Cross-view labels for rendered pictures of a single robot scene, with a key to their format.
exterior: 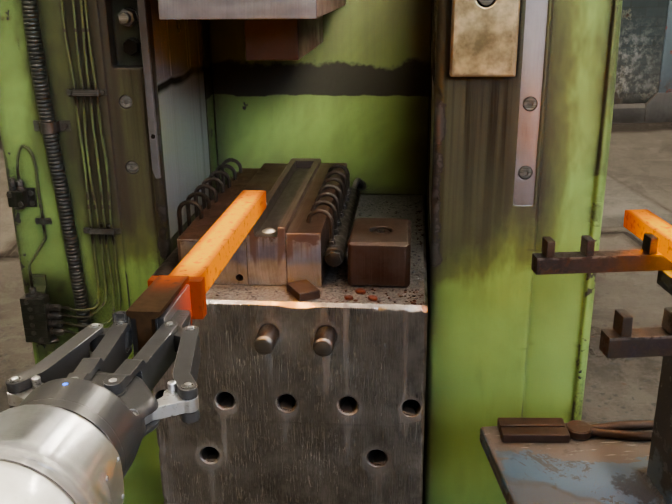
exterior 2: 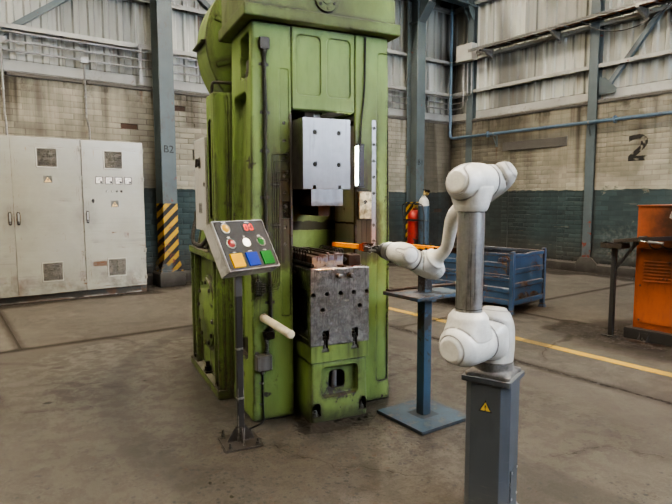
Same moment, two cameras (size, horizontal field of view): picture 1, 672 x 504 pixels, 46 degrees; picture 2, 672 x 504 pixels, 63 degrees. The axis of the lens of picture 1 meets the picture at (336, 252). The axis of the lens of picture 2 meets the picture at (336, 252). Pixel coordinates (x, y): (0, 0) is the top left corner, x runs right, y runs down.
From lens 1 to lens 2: 2.43 m
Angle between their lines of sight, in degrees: 33
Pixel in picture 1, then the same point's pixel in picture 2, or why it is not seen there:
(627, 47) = not seen: hidden behind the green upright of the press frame
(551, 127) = (377, 230)
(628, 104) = not seen: hidden behind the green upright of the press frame
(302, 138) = (298, 242)
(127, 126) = (284, 233)
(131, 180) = (284, 247)
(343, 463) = (352, 308)
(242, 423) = (330, 300)
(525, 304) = (375, 273)
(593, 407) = not seen: hidden behind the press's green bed
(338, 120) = (308, 236)
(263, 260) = (330, 260)
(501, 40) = (368, 211)
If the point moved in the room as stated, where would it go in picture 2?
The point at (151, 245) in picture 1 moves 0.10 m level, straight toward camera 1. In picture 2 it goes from (288, 265) to (299, 266)
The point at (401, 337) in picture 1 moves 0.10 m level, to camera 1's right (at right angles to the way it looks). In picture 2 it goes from (364, 273) to (378, 272)
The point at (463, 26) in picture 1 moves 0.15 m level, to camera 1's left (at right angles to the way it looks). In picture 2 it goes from (361, 208) to (340, 208)
